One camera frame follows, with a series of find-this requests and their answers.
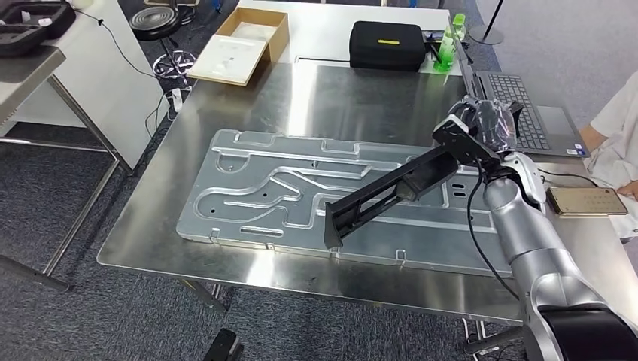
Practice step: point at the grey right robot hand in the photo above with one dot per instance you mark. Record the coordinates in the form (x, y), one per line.
(491, 122)

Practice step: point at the black plastic plate holder part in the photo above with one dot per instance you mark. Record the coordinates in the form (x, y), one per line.
(389, 194)

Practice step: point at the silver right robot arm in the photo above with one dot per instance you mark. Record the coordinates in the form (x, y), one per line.
(528, 234)

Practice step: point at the steel workbench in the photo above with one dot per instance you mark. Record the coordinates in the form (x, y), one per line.
(349, 99)

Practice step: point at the dark grey laptop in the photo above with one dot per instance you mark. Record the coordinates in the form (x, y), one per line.
(513, 99)

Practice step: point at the green plastic bottle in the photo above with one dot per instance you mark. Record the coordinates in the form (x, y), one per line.
(446, 52)

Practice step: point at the black floor stand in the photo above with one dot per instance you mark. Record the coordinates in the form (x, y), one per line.
(486, 35)

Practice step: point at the gold smartphone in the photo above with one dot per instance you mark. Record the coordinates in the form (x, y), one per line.
(588, 202)

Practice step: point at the person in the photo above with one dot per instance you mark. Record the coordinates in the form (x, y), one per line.
(618, 129)

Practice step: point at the black zip case yellow label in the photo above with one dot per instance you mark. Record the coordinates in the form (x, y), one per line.
(386, 47)

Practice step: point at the white table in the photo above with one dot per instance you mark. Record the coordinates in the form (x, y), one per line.
(324, 30)

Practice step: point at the stamped grey metal panel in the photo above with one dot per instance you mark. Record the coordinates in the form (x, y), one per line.
(299, 234)

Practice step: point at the brown cardboard box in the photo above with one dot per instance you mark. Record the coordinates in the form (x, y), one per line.
(276, 30)

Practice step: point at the white cardboard box lid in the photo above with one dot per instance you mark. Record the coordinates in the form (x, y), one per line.
(229, 60)

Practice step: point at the small white power strip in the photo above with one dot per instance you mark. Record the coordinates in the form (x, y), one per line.
(175, 99)

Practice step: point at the black stool with chrome base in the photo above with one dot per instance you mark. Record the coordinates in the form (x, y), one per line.
(154, 22)

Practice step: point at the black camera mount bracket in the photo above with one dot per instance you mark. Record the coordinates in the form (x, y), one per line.
(473, 149)

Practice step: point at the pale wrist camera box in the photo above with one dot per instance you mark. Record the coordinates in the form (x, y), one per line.
(451, 125)

